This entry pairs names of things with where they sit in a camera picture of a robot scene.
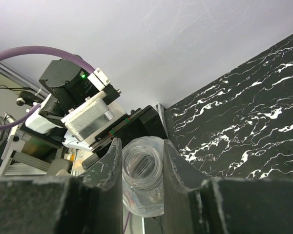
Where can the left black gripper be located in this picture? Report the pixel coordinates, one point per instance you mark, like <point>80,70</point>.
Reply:
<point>140,123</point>

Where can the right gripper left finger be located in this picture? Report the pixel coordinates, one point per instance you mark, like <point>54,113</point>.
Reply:
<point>90,203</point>

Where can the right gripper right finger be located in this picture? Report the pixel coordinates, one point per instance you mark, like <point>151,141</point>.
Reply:
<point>197,204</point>

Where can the clear water bottle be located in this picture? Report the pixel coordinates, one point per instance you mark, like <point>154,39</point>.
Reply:
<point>142,174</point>

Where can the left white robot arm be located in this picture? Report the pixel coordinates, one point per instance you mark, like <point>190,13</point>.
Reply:
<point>68,87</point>

